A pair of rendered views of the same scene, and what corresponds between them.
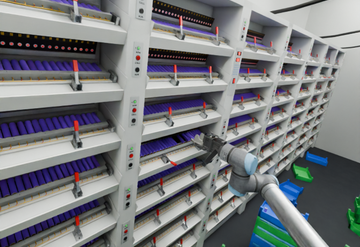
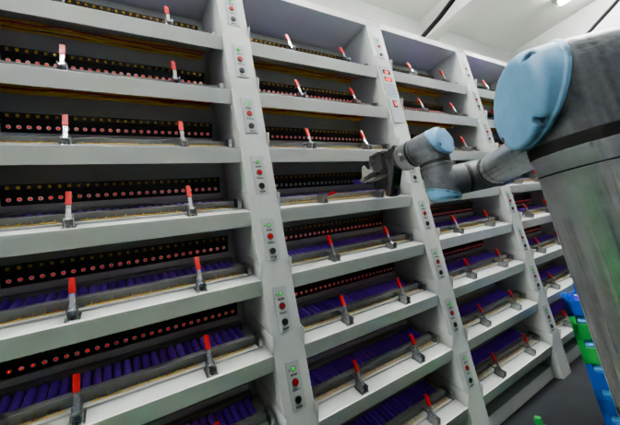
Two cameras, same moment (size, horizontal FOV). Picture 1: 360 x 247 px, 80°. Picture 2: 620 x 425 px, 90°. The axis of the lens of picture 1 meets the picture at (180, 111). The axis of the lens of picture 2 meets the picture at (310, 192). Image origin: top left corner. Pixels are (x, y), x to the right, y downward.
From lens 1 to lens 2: 77 cm
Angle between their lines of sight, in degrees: 32
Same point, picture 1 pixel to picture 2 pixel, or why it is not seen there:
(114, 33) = (208, 36)
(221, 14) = (350, 51)
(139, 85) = (249, 88)
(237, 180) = (431, 171)
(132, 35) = (228, 38)
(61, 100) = (160, 89)
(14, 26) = (113, 24)
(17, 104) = (114, 86)
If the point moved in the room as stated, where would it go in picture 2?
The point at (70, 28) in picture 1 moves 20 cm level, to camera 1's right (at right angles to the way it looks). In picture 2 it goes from (163, 28) to (220, 2)
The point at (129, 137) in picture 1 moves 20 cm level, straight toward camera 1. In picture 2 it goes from (251, 147) to (231, 120)
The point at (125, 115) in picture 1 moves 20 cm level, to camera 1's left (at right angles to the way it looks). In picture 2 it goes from (239, 118) to (185, 135)
